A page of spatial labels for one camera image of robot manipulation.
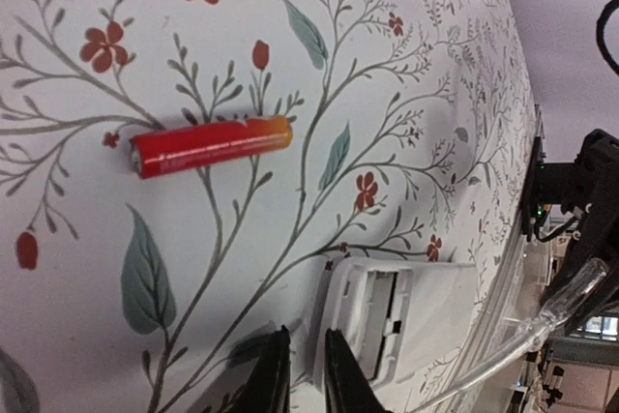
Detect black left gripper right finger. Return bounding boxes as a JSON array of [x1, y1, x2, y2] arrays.
[[324, 329, 386, 413]]

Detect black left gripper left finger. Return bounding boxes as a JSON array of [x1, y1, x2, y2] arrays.
[[231, 326, 291, 413]]

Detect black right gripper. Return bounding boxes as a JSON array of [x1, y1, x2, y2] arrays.
[[541, 129, 618, 336]]

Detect clear handle screwdriver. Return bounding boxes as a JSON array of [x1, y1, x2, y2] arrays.
[[417, 258, 609, 412]]

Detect white remote control back up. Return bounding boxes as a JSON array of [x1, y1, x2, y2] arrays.
[[312, 256, 478, 390]]

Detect red orange battery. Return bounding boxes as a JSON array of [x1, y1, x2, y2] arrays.
[[131, 116, 293, 179]]

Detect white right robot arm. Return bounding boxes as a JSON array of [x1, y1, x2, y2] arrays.
[[520, 129, 618, 335]]

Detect floral tablecloth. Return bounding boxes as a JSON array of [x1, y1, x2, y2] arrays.
[[1, 0, 534, 412]]

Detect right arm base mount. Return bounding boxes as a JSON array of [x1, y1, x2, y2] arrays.
[[519, 104, 546, 242]]

